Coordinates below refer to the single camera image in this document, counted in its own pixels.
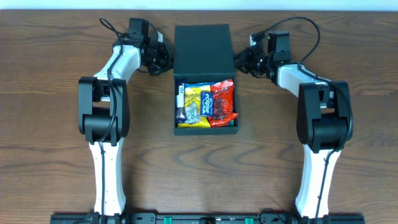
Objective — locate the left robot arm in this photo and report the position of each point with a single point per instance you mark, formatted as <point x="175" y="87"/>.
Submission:
<point x="103" y="110"/>

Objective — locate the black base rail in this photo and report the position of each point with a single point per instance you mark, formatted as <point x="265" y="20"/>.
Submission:
<point x="151" y="218"/>

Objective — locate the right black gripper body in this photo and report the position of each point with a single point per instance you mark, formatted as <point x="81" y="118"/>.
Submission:
<point x="246" y="60"/>

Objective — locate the Haribo worms candy bag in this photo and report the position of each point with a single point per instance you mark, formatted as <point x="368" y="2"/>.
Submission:
<point x="230" y="123"/>

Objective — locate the red candy bag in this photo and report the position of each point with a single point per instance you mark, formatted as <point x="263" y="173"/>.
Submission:
<point x="223" y="111"/>

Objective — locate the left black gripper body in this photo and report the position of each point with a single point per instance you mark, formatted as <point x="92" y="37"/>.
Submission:
<point x="162" y="58"/>

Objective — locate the blue Oreo cookie pack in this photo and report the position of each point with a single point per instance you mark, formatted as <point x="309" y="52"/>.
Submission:
<point x="192" y="85"/>

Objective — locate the blue Eclipse mint pack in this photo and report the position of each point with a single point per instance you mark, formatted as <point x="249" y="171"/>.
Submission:
<point x="206" y="108"/>

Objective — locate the dark purple snack bar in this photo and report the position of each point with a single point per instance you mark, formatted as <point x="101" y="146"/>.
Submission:
<point x="180" y="103"/>

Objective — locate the yellow candy bag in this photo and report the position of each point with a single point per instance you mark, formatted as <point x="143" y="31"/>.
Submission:
<point x="192" y="107"/>

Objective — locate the dark green lidded box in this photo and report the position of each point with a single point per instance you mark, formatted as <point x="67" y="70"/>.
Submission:
<point x="203" y="53"/>

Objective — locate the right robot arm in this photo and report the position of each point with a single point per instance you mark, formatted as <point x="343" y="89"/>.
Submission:
<point x="324" y="116"/>

